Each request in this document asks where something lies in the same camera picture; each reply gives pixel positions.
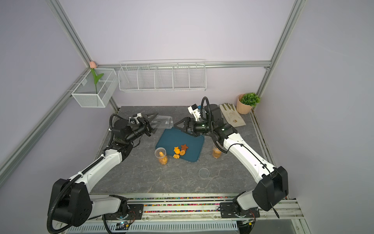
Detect artificial pink tulip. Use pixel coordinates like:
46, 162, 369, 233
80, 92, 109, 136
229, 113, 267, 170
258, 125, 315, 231
89, 61, 104, 94

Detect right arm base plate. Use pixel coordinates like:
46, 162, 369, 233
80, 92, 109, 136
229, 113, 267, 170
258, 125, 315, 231
217, 202, 260, 218

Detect orange cookies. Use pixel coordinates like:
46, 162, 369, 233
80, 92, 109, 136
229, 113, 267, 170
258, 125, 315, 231
173, 144, 189, 159

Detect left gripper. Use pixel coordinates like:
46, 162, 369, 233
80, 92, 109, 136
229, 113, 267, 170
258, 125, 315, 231
126, 113, 161, 143

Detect potted green plant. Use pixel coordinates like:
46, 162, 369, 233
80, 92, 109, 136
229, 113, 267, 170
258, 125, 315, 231
236, 93, 261, 115

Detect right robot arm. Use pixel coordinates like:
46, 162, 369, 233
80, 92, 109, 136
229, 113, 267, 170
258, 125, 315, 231
174, 97, 289, 217

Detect white wire wall shelf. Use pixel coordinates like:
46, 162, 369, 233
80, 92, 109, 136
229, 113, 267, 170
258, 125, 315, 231
118, 59, 207, 92

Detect clear cookie jar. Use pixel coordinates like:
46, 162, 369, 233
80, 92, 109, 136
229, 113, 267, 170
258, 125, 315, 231
151, 115, 174, 129
212, 146, 223, 159
154, 147, 168, 165

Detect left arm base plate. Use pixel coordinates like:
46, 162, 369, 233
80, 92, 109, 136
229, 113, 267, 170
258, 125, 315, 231
104, 204, 144, 220

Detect white mesh wall basket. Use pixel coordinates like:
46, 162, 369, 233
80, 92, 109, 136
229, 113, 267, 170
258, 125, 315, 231
72, 68, 119, 108

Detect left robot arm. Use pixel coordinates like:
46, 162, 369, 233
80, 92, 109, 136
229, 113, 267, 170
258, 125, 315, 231
46, 113, 158, 234

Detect teal plastic tray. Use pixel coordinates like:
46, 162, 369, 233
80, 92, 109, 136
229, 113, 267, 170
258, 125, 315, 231
155, 128, 205, 162

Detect beige gardening glove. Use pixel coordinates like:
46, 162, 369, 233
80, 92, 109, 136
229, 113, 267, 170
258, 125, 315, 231
219, 103, 246, 127

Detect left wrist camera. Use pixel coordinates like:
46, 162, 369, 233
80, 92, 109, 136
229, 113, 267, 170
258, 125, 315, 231
128, 113, 143, 125

